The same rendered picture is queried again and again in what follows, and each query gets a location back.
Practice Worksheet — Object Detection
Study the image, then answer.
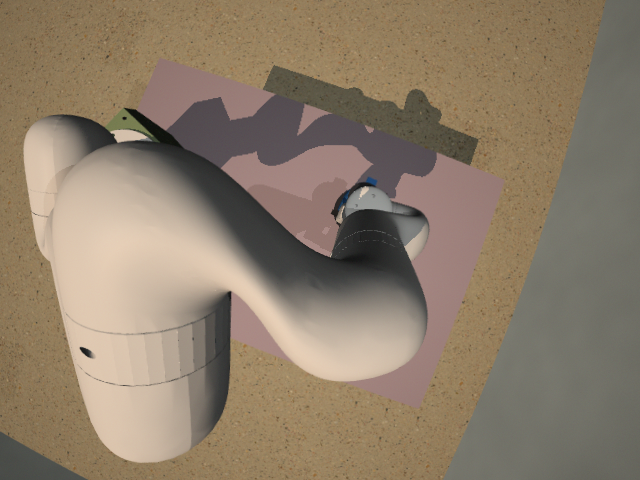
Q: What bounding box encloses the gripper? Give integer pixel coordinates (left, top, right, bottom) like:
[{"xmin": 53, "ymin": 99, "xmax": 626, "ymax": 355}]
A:
[{"xmin": 331, "ymin": 203, "xmax": 346, "ymax": 224}]

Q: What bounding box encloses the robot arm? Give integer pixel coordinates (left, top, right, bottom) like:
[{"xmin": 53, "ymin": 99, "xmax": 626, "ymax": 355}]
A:
[{"xmin": 24, "ymin": 114, "xmax": 430, "ymax": 463}]

